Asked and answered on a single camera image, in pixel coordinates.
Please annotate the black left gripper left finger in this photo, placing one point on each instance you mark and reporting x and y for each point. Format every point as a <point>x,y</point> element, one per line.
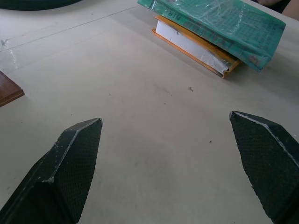
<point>60,177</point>

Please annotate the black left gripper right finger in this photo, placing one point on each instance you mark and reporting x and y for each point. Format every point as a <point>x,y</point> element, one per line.
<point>271,163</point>

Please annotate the orange hardcover book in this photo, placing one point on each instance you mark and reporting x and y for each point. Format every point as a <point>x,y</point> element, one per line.
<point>194,46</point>

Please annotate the green plastic-wrapped book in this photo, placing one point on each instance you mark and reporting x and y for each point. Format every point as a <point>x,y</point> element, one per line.
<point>224,25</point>

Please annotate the brown wooden board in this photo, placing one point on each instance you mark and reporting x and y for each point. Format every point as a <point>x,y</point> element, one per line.
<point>8,89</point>

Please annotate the dark round object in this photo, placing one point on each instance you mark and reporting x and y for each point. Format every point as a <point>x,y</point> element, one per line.
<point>35,4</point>

